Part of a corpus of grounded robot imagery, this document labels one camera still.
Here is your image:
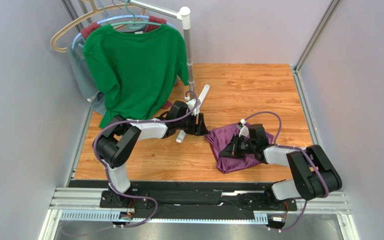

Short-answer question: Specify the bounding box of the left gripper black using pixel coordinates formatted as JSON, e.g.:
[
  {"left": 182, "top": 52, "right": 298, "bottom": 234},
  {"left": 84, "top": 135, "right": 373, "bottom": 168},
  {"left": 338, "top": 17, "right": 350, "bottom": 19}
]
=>
[{"left": 176, "top": 111, "right": 209, "bottom": 137}]

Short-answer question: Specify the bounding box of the purple cloth napkin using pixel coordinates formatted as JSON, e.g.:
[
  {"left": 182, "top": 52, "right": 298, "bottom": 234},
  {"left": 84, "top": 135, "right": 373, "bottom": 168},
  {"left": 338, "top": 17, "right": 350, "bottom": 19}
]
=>
[{"left": 204, "top": 123, "right": 275, "bottom": 174}]

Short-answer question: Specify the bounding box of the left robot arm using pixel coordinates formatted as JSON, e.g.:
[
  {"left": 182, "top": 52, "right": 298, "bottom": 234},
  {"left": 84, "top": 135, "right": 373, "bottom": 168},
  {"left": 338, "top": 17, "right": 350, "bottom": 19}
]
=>
[{"left": 92, "top": 99, "right": 208, "bottom": 198}]

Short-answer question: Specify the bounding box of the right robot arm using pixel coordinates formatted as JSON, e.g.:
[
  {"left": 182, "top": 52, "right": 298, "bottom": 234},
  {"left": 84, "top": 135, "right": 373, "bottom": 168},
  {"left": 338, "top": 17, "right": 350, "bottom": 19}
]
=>
[{"left": 219, "top": 124, "right": 343, "bottom": 201}]

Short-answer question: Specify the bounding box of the white clothes rack stand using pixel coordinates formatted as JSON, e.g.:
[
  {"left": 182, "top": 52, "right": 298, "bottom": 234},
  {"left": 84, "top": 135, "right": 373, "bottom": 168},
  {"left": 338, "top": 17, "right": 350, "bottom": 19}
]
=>
[{"left": 125, "top": 0, "right": 211, "bottom": 144}]

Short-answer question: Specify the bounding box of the green t-shirt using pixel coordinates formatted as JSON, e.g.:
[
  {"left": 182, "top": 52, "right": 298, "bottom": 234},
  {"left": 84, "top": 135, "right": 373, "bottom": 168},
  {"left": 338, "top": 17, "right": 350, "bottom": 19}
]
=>
[{"left": 82, "top": 24, "right": 189, "bottom": 128}]

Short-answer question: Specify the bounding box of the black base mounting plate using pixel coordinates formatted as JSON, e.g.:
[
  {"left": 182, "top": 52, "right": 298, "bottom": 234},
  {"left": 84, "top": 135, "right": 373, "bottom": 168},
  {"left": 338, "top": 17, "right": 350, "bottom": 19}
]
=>
[{"left": 68, "top": 180, "right": 299, "bottom": 221}]

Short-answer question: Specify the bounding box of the grey garment on rack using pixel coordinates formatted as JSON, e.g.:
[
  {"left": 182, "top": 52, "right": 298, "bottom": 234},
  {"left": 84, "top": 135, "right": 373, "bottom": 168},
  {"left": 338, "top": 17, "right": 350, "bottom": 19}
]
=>
[{"left": 66, "top": 37, "right": 107, "bottom": 116}]

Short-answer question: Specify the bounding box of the teal clothes hanger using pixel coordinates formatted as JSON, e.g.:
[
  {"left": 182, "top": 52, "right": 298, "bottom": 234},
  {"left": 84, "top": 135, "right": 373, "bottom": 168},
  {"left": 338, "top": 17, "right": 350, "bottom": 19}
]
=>
[{"left": 110, "top": 0, "right": 162, "bottom": 30}]

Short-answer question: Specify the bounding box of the light blue clothes hanger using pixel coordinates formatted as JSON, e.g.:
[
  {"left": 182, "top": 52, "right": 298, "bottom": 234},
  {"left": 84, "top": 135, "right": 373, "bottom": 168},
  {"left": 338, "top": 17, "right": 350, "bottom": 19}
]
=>
[{"left": 72, "top": 14, "right": 178, "bottom": 50}]

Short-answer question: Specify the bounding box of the wooden clothes hanger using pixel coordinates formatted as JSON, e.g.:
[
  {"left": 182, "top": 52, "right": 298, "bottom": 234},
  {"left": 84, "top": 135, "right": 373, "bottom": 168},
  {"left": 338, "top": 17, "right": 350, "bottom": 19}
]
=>
[{"left": 50, "top": 0, "right": 148, "bottom": 53}]

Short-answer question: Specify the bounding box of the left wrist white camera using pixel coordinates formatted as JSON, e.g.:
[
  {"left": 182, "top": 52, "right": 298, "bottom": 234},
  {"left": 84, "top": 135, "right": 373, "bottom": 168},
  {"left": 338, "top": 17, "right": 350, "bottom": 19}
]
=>
[{"left": 184, "top": 96, "right": 202, "bottom": 116}]

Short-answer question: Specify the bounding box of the aluminium frame rail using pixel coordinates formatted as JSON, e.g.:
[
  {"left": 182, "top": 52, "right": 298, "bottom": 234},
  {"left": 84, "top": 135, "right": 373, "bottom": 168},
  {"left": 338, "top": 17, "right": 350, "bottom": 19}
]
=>
[{"left": 291, "top": 0, "right": 342, "bottom": 144}]

